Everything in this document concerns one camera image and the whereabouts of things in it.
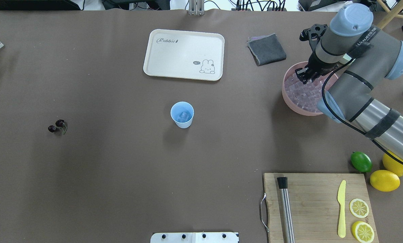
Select yellow plastic knife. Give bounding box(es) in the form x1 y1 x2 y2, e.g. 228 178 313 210
337 180 347 238

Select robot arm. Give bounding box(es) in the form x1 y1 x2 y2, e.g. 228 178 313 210
295 3 403 165

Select grey folded cloth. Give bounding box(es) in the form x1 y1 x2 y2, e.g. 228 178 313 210
247 33 287 66

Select ice cube in cup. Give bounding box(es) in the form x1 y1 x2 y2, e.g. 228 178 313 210
177 111 192 123

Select yellow lemon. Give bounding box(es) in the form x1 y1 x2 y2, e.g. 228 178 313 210
382 153 403 177
370 170 400 192

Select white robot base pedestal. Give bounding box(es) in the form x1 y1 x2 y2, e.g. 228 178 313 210
150 232 240 243

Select yellow lemon right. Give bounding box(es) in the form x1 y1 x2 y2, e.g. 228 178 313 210
370 170 400 192

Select lemon half slice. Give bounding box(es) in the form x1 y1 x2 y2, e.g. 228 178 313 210
351 221 375 243
349 198 370 218

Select steel muddler black tip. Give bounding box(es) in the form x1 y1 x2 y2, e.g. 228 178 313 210
277 177 296 243

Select light blue plastic cup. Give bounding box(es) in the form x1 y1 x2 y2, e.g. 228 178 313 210
170 101 195 129

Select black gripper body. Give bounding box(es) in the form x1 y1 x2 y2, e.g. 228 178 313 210
304 54 340 79

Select aluminium frame post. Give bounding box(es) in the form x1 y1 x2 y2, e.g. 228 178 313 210
188 0 205 16

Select dark red cherries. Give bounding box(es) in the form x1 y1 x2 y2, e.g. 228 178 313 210
48 119 68 134

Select lemon half slice upper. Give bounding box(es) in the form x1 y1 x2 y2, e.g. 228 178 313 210
351 221 375 243

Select wooden cup tree stand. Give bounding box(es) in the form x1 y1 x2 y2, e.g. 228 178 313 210
376 0 403 29

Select lemon half slice lower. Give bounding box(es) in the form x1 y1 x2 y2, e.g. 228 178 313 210
349 198 370 218

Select pink bowl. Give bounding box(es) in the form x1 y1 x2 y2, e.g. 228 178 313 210
282 61 339 116

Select yellow lemon left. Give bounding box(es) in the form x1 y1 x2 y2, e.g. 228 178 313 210
382 153 403 177

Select green lime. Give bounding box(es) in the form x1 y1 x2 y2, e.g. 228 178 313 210
351 151 373 172

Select pile of clear ice cubes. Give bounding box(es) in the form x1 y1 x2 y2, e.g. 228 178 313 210
284 69 333 112

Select bamboo cutting board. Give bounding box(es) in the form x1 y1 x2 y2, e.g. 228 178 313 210
263 173 371 243

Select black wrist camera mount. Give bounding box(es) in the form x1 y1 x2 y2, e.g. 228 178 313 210
299 24 328 52

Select cream rabbit tray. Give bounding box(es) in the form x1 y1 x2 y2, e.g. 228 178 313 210
143 29 225 81

